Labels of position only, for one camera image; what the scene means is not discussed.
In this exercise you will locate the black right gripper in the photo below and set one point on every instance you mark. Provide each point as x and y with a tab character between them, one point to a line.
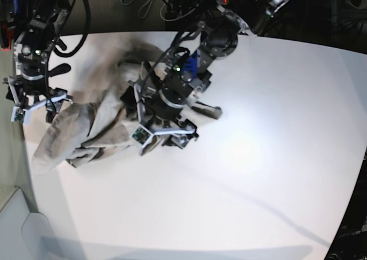
37	80

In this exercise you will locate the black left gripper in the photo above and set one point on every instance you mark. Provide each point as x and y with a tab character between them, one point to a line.
169	96

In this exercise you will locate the grey t-shirt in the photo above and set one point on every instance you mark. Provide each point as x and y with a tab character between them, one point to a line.
99	126

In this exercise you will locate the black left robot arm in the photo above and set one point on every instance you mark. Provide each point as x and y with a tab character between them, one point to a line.
194	51

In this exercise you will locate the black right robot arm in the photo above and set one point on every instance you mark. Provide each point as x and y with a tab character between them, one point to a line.
30	31

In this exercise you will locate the red and black clamp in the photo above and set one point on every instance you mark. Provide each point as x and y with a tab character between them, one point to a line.
6	36

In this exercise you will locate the black power strip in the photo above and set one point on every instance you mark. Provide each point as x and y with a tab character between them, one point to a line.
222	2

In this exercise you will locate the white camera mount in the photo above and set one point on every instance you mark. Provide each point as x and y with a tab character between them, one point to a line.
149	133
26	103

